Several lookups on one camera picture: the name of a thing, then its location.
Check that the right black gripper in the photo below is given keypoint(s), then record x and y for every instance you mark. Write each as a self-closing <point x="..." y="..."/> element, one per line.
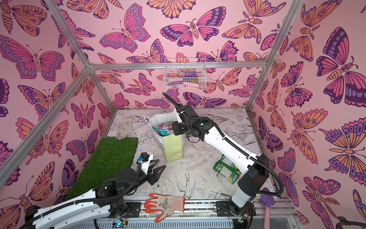
<point x="178" y="129"/>

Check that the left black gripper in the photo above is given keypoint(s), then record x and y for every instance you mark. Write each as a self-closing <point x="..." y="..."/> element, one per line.
<point x="155" y="177"/>

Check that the green snack packet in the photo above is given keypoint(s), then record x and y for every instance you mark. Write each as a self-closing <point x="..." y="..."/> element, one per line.
<point x="227" y="169"/>

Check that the brown M&M's candy packet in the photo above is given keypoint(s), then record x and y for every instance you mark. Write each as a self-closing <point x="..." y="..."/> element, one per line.
<point x="166" y="126"/>

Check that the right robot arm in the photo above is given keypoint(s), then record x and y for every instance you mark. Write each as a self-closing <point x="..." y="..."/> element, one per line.
<point x="255" y="169"/>

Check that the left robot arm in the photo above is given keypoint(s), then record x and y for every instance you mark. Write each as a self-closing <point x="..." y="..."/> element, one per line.
<point x="105" y="200"/>

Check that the white paper gift bag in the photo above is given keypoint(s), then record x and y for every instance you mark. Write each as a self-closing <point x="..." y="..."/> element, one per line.
<point x="172" y="145"/>

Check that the red and white work glove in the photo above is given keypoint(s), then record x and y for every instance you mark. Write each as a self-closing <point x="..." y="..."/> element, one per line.
<point x="165" y="204"/>

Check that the pink roll in basket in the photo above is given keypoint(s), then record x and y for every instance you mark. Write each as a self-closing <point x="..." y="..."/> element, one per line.
<point x="193" y="85"/>

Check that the white knit work glove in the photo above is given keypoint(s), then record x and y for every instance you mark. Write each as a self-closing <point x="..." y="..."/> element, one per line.
<point x="125" y="129"/>

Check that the green artificial grass mat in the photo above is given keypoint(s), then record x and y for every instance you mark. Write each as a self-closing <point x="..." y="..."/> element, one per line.
<point x="110" y="157"/>

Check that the purple item in basket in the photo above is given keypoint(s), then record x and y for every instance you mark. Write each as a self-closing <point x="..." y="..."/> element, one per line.
<point x="191" y="75"/>

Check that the purple round object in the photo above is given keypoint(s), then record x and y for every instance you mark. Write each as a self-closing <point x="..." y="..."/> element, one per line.
<point x="267" y="199"/>

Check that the white wire basket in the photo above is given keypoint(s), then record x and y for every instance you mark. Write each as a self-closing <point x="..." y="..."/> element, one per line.
<point x="184" y="72"/>

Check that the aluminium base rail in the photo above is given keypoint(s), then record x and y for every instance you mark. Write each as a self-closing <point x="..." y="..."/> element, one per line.
<point x="204" y="214"/>

